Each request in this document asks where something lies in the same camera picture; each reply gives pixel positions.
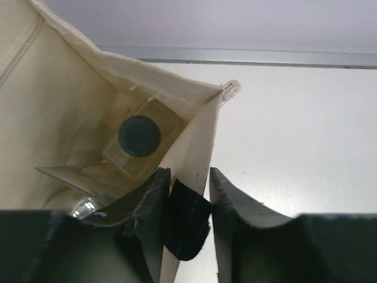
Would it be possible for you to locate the aluminium frame rail back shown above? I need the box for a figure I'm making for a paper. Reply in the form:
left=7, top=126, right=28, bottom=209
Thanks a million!
left=99, top=45, right=376, bottom=70

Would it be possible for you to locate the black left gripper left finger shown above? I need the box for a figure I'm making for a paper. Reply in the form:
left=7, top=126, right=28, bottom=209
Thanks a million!
left=1, top=168, right=170, bottom=282

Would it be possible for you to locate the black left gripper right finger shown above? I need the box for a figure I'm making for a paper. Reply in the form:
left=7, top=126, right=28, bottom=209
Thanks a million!
left=209, top=167, right=376, bottom=282

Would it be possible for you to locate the clear square bottle black cap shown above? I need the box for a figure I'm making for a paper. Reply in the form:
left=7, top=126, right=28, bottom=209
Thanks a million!
left=103, top=99, right=187, bottom=181

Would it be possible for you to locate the cream canvas tote bag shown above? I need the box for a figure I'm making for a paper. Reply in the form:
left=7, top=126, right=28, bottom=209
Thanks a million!
left=1, top=1, right=240, bottom=282

